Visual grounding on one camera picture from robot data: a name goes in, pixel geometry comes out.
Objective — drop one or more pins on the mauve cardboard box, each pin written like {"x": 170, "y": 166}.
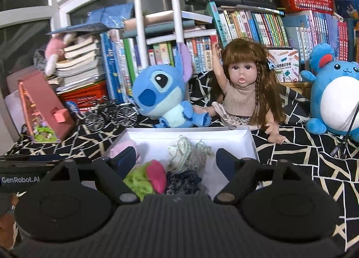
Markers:
{"x": 22, "y": 78}

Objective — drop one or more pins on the blue alien plush toy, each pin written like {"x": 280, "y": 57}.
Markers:
{"x": 160, "y": 87}

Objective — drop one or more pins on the navy patterned scrunchie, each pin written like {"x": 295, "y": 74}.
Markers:
{"x": 182, "y": 182}

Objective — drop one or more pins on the grey cloth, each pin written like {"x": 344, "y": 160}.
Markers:
{"x": 42, "y": 59}

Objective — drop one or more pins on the black folded tripod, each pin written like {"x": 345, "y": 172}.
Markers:
{"x": 224, "y": 1}

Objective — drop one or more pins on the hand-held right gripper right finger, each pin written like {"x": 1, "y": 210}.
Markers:
{"x": 224, "y": 162}

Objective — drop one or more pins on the stack of flat books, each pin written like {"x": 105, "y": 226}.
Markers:
{"x": 78, "y": 70}

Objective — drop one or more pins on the white pipe frame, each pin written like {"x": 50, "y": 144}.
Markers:
{"x": 179, "y": 8}

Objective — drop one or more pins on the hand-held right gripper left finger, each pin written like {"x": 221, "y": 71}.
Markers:
{"x": 126, "y": 160}

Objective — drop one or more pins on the colourful printed box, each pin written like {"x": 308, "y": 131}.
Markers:
{"x": 286, "y": 64}

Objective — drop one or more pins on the metal model bicycle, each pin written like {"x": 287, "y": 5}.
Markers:
{"x": 116, "y": 109}

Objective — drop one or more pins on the row of upright books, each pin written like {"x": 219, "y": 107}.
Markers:
{"x": 252, "y": 25}

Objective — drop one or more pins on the tan paper roll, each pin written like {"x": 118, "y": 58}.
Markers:
{"x": 160, "y": 20}

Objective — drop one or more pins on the pink miniature dollhouse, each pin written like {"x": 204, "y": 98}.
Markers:
{"x": 47, "y": 98}

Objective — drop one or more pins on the blue round badge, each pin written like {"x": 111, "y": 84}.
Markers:
{"x": 71, "y": 106}

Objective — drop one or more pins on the blue plastic folder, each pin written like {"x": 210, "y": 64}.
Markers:
{"x": 112, "y": 14}

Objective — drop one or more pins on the white cardboard box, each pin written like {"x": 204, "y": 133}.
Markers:
{"x": 224, "y": 140}

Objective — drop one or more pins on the pink bunny plush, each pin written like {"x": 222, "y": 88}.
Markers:
{"x": 53, "y": 47}

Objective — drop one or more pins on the blue round mouse plush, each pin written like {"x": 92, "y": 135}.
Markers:
{"x": 336, "y": 101}

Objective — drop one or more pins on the brown-haired baby doll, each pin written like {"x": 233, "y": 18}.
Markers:
{"x": 241, "y": 95}

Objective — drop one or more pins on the pale green striped scrunchie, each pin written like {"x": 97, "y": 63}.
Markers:
{"x": 182, "y": 157}

